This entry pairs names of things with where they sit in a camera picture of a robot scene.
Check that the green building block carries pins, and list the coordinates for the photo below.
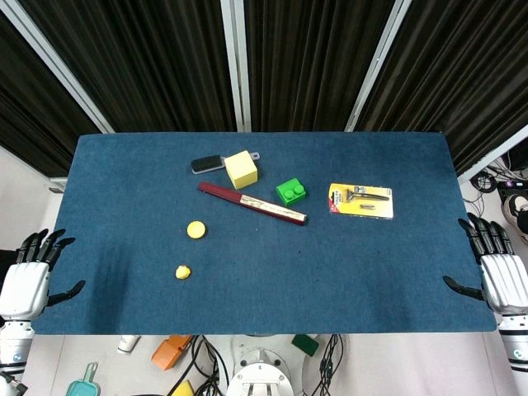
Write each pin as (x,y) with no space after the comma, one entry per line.
(291,191)

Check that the green sponge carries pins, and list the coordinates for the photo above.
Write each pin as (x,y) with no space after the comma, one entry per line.
(305,344)

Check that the orange box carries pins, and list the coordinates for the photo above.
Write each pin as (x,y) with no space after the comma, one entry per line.
(170,351)

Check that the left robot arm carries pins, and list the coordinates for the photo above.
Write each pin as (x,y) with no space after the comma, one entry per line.
(12,350)

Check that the razor in yellow package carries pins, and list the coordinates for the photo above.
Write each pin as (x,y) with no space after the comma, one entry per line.
(361,201)

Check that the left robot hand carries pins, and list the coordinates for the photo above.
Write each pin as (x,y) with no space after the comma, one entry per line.
(22,284)

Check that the small yellow lump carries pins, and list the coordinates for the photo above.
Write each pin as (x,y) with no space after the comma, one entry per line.
(182,271)

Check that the blue table cloth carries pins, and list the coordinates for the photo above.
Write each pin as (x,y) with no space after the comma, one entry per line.
(264,247)

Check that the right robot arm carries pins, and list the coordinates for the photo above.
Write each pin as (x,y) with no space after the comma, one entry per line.
(515,350)

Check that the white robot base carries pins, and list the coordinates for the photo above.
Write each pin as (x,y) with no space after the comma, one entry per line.
(260,371)

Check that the teal plastic scoop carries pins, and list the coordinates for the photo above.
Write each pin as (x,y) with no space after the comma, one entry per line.
(84,383)

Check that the pale yellow cube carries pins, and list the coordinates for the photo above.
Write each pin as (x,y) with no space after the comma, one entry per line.
(241,169)

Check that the white bottle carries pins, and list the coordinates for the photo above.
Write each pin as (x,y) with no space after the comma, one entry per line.
(126,343)

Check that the black and grey brush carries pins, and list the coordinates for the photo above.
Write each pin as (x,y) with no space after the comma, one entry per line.
(208,163)

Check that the yellow sponge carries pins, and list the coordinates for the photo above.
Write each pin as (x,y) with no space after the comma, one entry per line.
(183,389)

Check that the dark red long box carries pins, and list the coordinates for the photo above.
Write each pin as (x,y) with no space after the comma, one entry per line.
(251,204)

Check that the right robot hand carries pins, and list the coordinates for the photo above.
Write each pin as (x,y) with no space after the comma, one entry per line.
(501,284)

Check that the round yellow disc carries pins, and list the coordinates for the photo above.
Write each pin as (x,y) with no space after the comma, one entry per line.
(196,229)

